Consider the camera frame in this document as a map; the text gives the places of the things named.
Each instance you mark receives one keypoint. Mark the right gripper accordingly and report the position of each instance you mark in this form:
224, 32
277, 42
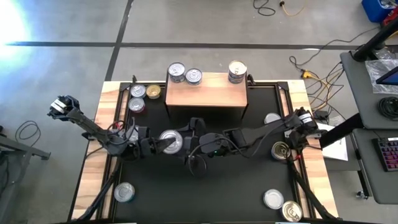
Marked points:
214, 144

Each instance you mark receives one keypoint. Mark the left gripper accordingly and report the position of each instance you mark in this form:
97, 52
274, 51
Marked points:
146, 143

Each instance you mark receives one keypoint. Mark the blue-labelled tin can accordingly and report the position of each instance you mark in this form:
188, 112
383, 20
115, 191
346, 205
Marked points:
172, 135

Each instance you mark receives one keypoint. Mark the dark blue tuna can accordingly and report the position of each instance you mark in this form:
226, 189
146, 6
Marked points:
176, 79
176, 69

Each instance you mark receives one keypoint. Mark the teal can with white label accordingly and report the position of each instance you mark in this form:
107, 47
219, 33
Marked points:
193, 75

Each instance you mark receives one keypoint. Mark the green-grey labelled tin can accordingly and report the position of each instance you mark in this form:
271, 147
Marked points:
272, 118

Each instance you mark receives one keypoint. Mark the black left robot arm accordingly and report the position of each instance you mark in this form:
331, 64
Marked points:
93, 130

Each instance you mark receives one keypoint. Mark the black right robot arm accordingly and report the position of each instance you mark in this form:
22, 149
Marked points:
258, 133

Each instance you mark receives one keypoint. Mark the green can with barcode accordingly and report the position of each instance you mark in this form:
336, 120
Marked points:
132, 136

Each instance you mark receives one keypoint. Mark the red can with fish picture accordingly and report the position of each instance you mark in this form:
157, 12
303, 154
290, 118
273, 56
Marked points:
136, 104

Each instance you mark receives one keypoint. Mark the gold-lidded flat can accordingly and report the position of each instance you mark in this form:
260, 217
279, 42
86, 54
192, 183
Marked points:
153, 91

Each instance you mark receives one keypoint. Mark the grey-labelled tin can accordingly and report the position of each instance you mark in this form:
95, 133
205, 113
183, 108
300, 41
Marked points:
137, 91

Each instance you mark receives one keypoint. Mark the teal can with yellow print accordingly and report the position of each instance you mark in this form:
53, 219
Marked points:
124, 192

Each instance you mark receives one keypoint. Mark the silver-lidded tin can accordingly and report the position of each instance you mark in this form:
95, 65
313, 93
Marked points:
273, 199

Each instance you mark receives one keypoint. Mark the gold-lidded tin can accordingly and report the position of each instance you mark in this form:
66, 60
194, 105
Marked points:
291, 211

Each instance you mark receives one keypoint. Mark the black power adapter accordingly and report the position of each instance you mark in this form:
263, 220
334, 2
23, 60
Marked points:
320, 114

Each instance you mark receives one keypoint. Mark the yellow power plug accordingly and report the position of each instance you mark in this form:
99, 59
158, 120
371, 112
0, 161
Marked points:
306, 74

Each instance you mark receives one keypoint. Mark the white paper sheet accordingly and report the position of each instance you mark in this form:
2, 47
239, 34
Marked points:
337, 151

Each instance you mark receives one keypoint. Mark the grey metal stand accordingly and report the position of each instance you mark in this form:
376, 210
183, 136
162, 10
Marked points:
18, 148

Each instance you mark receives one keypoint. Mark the black desk leg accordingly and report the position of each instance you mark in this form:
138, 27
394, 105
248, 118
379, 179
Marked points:
340, 130

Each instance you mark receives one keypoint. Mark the grey desk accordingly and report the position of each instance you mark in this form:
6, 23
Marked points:
367, 174
357, 93

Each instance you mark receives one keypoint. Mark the caster wheel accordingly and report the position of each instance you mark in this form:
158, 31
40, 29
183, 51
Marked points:
360, 195

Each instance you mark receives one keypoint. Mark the clear plastic sheet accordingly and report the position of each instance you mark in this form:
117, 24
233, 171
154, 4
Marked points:
373, 81

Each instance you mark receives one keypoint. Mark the backlit keyboard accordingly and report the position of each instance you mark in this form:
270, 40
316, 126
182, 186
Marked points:
387, 153

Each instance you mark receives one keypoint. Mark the tablet with blue screen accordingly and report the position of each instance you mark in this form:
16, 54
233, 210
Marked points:
390, 77

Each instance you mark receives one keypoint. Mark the blue plastic bin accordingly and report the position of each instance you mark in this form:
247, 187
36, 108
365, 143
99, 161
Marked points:
374, 9

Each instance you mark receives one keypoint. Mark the wooden shelf with black frame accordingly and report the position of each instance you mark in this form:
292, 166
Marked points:
206, 91

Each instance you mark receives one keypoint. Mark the silver metal bracket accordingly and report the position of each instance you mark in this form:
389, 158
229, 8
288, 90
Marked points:
288, 134

